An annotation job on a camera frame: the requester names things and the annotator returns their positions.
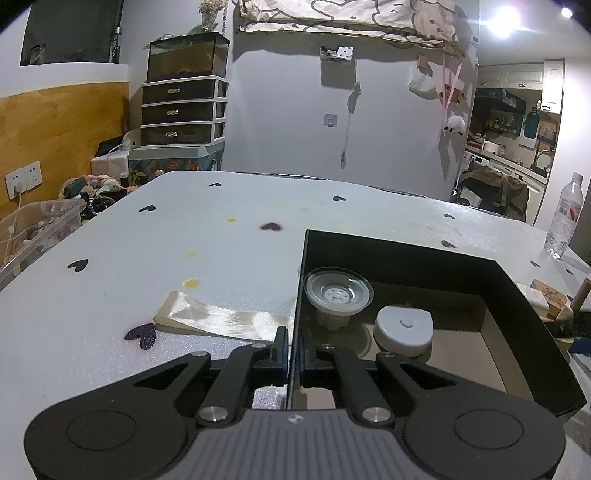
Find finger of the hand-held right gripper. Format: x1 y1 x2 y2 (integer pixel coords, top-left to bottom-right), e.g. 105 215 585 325
544 310 591 356

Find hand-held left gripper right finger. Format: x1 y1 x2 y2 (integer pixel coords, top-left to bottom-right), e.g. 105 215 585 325
296 335 455 426

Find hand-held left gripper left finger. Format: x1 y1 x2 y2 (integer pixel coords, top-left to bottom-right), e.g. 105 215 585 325
133 327 291 428

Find wooden block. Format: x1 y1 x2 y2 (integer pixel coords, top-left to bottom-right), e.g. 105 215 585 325
530 278 573 319

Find black cardboard box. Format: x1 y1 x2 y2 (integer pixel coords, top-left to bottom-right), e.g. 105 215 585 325
286 228 588 418

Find wooden rod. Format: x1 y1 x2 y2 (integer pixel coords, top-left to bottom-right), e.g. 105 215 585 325
573 277 591 315

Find cream satin ribbon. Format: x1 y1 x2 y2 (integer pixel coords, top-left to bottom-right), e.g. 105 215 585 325
152 291 296 343

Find white round tape measure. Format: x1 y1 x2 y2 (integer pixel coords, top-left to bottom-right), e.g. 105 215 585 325
374 305 435 357

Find clear plastic water bottle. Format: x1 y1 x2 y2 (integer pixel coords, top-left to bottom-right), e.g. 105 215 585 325
545 172 585 259

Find chair with brown jacket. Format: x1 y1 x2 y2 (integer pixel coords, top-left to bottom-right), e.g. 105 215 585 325
455 165 529 220

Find white washing machine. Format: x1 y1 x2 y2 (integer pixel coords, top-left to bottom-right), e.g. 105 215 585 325
464 150 492 174

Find kitchen rack with bottles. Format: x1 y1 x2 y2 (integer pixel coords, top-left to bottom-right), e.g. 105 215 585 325
485 108 525 137

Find white kitchen cabinets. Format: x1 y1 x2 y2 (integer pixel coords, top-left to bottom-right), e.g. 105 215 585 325
478 59 565 114

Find pile of plush toys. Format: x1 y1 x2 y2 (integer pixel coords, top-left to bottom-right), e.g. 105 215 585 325
60 173 134 217

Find white cloth-covered box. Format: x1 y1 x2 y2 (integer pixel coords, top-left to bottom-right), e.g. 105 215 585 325
91 150 130 178

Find pink hanging ribbon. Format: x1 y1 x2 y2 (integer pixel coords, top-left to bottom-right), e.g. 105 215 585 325
438 48 465 116

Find white plastic drawer unit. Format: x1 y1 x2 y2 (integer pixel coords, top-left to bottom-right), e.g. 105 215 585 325
140 76 229 148

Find clear plastic storage bin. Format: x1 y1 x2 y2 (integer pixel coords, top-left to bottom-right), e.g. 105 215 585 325
0 198 88 289

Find white hanging pouch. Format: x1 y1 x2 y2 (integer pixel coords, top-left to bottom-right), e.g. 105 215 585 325
409 67 437 95

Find bright ceiling lamp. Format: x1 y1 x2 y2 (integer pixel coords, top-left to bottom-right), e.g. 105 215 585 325
487 2 522 35

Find glass fish tank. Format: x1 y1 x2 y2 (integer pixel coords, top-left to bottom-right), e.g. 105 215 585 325
147 31 230 84

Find printed blanket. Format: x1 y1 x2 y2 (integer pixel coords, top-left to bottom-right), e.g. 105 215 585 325
238 0 462 49

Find dried flower bunch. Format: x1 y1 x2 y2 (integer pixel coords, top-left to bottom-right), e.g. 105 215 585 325
199 0 229 33

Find dark window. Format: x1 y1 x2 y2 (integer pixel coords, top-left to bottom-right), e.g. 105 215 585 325
21 0 124 66

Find hanging grey cable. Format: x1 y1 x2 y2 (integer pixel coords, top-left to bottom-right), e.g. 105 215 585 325
339 82 362 169

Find white wall power socket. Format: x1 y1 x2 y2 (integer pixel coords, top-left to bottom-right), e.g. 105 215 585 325
4 160 43 200

